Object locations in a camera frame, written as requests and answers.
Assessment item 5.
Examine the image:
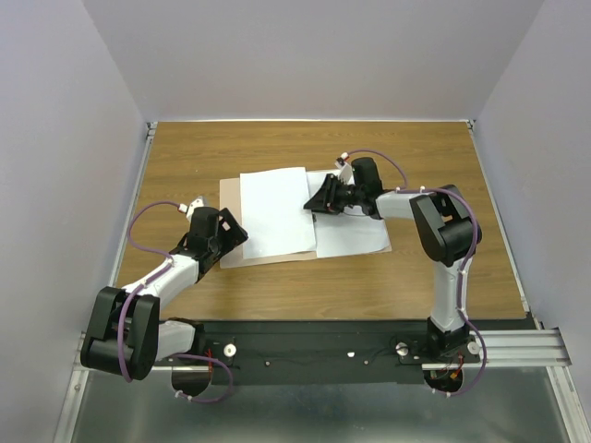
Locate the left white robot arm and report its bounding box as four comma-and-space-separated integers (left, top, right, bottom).
79, 207, 248, 382

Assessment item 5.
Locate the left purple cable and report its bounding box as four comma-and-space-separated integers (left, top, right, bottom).
117, 200, 235, 405

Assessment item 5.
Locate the white paper sheet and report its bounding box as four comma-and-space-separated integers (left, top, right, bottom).
239, 167, 316, 259
305, 170, 390, 259

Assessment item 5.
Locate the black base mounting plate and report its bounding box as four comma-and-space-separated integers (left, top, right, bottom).
151, 318, 502, 388

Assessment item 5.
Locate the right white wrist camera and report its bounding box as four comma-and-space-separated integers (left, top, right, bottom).
335, 152, 353, 185

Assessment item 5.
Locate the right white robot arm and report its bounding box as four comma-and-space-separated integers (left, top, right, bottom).
303, 157, 482, 362

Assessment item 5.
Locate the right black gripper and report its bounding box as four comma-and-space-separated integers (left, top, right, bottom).
303, 173, 364, 215

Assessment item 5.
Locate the beige paper folder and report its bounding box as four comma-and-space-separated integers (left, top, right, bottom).
220, 167, 392, 269

